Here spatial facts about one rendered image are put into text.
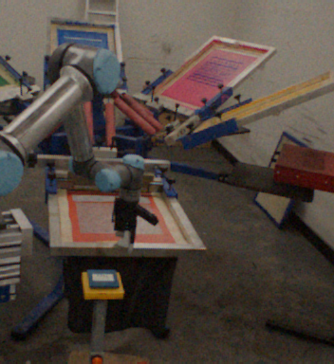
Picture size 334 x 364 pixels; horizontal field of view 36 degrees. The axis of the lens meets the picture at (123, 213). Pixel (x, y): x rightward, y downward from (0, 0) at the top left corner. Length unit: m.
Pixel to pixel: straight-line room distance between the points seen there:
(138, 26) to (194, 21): 0.70
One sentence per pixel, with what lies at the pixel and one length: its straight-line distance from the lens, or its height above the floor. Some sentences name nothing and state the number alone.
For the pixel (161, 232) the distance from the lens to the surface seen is 2.08.
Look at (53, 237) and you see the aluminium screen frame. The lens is 1.89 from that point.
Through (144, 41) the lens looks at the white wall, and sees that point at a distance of 6.49.
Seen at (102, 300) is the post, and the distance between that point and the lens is 1.73.
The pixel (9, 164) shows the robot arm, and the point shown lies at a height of 1.45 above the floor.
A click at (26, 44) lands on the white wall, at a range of 6.38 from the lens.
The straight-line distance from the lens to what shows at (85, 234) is 2.00.
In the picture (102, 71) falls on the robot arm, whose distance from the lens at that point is 1.40.
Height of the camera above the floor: 1.87
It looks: 24 degrees down
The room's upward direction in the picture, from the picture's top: 6 degrees clockwise
